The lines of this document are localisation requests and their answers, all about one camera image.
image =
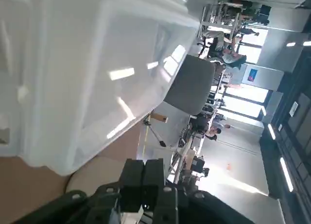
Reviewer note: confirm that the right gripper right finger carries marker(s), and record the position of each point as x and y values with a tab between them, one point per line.
153	175

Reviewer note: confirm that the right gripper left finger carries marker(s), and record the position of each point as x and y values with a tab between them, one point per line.
132	175

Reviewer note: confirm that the small cream lidded bin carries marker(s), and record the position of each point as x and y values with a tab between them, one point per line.
97	175

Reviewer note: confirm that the tripod with wooden block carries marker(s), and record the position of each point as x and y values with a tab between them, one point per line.
155	126

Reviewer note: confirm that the person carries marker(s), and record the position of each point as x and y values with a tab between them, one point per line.
224	51
215	131

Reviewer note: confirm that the grey office chair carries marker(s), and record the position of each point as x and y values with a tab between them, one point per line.
192	85

